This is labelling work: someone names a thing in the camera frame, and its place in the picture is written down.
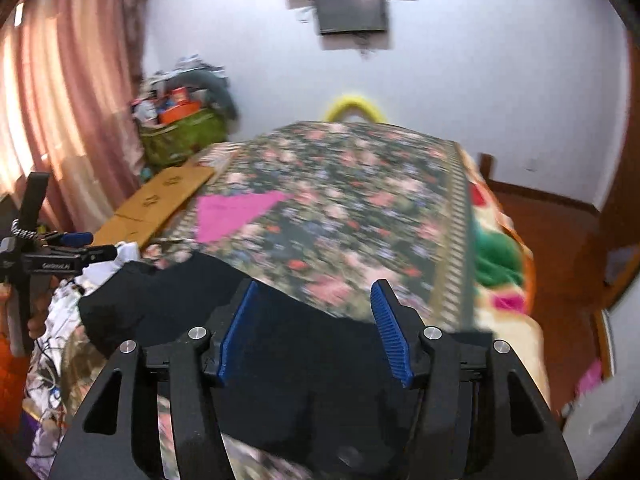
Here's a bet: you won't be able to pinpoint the colorful fleece blanket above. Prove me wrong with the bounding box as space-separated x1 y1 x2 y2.
457 142 551 411

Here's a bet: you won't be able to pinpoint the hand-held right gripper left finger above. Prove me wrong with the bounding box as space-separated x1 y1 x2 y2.
47 279 260 480

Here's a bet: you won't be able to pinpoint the orange cloth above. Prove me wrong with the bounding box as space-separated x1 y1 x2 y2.
0 332 33 411

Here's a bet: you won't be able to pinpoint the wooden lap desk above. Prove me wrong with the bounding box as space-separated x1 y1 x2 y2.
92 166 216 248

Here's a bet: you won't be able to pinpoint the dark patterned curtain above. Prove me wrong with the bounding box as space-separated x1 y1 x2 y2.
122 0 151 86

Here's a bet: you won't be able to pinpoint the green storage bag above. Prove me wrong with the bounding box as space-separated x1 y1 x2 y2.
139 107 228 168

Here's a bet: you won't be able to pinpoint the pink cloth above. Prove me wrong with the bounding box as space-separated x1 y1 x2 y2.
195 190 291 245

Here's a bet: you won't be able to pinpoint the person's left hand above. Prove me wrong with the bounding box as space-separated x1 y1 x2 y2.
27 306 51 342

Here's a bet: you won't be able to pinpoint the small wall monitor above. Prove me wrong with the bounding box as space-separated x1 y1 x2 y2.
314 0 390 36

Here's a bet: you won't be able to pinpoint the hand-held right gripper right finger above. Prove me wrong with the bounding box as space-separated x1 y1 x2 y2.
370 279 578 480

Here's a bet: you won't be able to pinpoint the white garment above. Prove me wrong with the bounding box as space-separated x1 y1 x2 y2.
80 241 142 288

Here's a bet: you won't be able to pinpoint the pile of clothes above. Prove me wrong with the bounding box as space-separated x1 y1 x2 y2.
142 52 228 92

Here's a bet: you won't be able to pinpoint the pink curtain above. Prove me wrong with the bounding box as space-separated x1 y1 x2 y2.
0 0 146 221

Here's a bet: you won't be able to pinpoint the yellow foam hoop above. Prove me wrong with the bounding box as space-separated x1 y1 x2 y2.
324 92 388 123

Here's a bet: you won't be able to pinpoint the black pants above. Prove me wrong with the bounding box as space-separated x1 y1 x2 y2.
77 250 493 477

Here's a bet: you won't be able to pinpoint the orange box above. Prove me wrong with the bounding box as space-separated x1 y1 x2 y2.
159 100 202 125

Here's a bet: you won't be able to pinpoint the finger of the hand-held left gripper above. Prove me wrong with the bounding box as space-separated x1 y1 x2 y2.
82 244 119 265
49 231 96 249

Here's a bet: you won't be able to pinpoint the floral bedspread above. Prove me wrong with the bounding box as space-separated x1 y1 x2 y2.
150 120 476 480

